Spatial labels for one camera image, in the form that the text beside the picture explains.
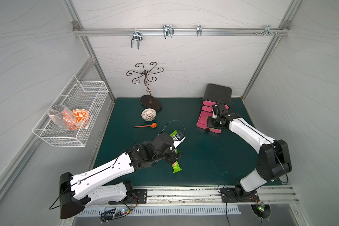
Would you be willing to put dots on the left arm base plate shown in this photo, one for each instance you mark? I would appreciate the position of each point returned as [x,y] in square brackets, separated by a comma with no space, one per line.
[136,196]

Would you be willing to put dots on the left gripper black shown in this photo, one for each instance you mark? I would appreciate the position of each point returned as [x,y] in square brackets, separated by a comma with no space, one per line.
[172,155]

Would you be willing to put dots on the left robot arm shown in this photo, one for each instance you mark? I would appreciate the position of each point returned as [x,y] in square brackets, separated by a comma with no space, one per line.
[76,192]

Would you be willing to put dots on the black pink drawer cabinet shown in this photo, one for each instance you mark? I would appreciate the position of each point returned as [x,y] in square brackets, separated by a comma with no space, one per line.
[216,98]

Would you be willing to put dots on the orange patterned bowl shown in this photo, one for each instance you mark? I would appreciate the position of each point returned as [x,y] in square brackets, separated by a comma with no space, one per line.
[82,119]

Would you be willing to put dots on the orange spoon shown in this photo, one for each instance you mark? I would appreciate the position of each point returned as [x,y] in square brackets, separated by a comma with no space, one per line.
[153,125]

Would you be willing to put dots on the green cookie pack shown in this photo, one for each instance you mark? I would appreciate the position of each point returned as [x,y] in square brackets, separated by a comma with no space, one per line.
[176,167]
[173,133]

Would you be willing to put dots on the aluminium top rail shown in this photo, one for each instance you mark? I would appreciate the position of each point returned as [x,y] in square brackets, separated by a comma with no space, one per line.
[185,32]

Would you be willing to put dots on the green mat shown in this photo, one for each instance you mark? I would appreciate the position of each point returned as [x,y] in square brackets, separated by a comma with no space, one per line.
[207,158]

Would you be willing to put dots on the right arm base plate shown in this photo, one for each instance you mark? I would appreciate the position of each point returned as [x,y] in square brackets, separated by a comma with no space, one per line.
[231,195]

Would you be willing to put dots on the white wire basket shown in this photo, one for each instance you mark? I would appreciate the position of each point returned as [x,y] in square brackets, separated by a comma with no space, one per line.
[88,95]

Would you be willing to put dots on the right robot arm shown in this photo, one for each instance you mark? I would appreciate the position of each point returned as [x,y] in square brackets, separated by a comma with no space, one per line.
[273,159]

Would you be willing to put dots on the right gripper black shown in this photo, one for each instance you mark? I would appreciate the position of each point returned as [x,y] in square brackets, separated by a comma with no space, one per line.
[212,122]

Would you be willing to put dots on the green cookie pack bottom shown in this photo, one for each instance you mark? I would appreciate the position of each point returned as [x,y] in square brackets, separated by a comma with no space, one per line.
[176,167]

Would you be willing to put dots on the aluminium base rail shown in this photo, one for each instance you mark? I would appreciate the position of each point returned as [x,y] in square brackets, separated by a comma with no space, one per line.
[189,195]

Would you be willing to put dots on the white patterned small bowl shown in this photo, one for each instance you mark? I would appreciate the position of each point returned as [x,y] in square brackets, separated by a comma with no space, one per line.
[148,114]

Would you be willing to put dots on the clear glass cup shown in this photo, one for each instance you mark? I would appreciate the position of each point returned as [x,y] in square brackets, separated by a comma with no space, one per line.
[62,116]

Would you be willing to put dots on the white vented cable duct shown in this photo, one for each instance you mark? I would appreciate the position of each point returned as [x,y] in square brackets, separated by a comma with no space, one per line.
[207,210]

